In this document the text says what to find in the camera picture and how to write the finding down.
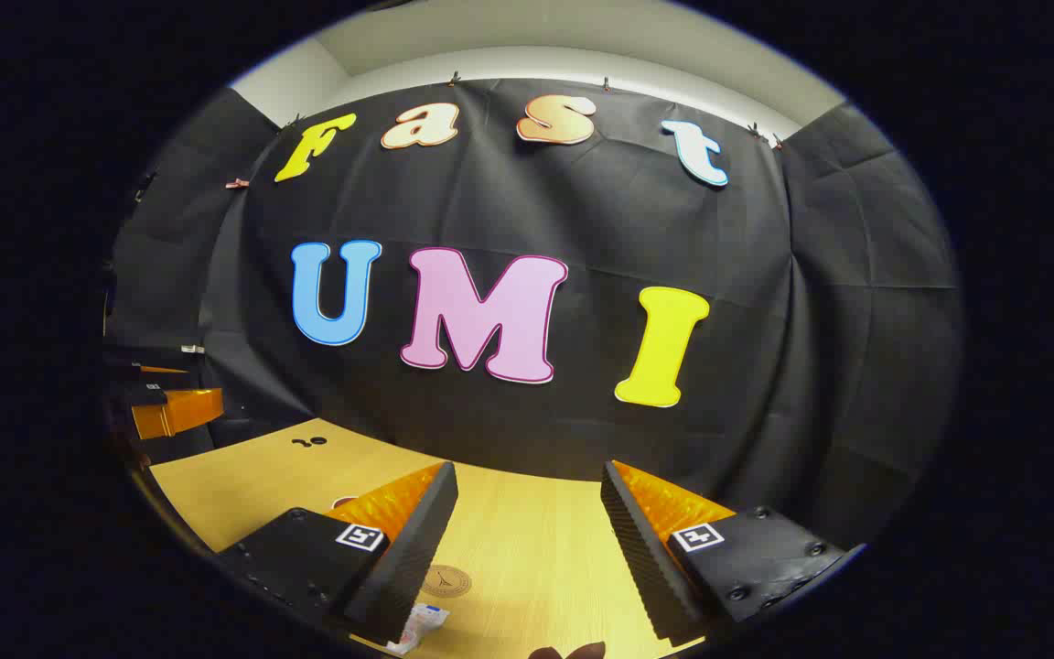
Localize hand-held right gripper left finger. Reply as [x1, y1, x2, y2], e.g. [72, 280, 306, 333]
[216, 460, 459, 646]

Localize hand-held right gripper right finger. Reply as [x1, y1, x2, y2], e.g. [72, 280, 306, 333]
[600, 459, 866, 646]

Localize round brown coaster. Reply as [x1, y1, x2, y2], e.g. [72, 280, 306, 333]
[419, 565, 473, 600]

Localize white toothpaste tube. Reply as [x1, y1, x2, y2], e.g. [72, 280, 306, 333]
[388, 602, 450, 655]

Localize wooden desktop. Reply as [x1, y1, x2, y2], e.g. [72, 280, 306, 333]
[150, 418, 706, 659]

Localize black backdrop cloth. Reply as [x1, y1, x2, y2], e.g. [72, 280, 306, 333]
[104, 78, 965, 550]

